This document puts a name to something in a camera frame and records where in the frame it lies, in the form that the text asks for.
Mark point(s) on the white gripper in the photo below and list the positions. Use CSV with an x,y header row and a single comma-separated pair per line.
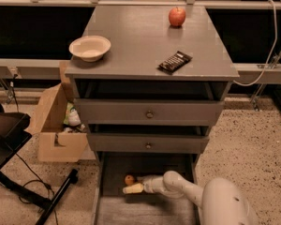
x,y
148,185

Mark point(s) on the small orange fruit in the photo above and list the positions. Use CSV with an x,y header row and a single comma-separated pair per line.
x,y
129,180

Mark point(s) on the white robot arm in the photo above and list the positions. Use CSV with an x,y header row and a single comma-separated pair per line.
x,y
220,201

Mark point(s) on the grey open bottom drawer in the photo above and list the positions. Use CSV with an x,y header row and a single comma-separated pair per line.
x,y
113,207

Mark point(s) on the grey middle drawer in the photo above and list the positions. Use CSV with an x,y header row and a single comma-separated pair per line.
x,y
150,143

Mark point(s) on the grey top drawer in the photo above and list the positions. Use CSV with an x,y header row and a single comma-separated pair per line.
x,y
149,112

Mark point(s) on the grey wooden drawer cabinet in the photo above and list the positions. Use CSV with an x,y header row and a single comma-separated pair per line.
x,y
141,38

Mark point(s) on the black stand leg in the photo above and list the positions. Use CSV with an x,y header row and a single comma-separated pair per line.
x,y
50,204

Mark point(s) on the cardboard box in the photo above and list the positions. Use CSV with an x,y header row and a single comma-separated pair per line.
x,y
47,122

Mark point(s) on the green white plush toy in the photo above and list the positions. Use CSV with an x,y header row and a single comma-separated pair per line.
x,y
71,116

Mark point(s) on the black snack bar packet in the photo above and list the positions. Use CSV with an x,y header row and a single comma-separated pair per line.
x,y
176,61

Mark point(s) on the black chair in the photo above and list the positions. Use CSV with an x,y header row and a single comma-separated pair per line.
x,y
12,133

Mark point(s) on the white bowl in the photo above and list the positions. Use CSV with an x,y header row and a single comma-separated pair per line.
x,y
90,48

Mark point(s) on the red apple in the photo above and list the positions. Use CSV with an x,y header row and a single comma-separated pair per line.
x,y
177,16

